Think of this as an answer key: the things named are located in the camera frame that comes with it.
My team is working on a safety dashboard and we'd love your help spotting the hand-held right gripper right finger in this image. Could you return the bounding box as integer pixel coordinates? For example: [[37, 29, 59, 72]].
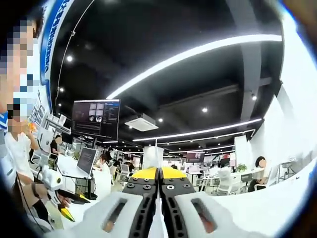
[[159, 166, 270, 238]]

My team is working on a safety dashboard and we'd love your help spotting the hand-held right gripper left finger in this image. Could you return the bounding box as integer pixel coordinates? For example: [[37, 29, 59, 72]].
[[46, 167, 159, 238]]

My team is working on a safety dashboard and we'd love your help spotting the single white paper sheet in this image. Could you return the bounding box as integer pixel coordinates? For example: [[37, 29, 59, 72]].
[[148, 138, 170, 238]]

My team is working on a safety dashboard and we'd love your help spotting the person's left hand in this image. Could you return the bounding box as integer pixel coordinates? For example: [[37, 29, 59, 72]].
[[44, 189, 72, 209]]

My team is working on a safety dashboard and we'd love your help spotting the black wristband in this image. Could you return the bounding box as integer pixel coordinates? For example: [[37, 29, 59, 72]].
[[31, 182, 41, 199]]

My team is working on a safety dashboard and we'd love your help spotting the hanging red display screen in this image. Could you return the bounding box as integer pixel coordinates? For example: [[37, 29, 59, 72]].
[[186, 152, 206, 164]]

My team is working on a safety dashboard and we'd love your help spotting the small desk monitor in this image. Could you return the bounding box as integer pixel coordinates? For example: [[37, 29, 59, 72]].
[[76, 147, 98, 178]]

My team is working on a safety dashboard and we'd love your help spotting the white mesh office chair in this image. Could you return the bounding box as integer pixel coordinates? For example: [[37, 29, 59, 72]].
[[217, 168, 238, 195]]

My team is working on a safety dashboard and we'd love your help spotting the curved ceiling light strip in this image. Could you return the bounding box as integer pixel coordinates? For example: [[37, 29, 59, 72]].
[[132, 118, 263, 142]]

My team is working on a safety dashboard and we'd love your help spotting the ceiling air conditioner unit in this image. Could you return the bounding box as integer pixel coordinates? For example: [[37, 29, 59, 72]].
[[124, 113, 159, 132]]

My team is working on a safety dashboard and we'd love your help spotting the large dark monitor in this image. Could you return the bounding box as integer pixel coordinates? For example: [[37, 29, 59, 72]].
[[71, 99, 121, 141]]

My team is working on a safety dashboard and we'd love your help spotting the white table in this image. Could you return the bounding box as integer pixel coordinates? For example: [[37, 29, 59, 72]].
[[59, 158, 317, 238]]

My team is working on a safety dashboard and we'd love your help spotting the long ceiling light strip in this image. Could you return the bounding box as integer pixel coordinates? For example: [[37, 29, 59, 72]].
[[106, 34, 283, 100]]

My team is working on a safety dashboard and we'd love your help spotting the blue white wall poster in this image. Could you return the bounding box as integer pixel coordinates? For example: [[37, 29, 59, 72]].
[[29, 0, 76, 124]]

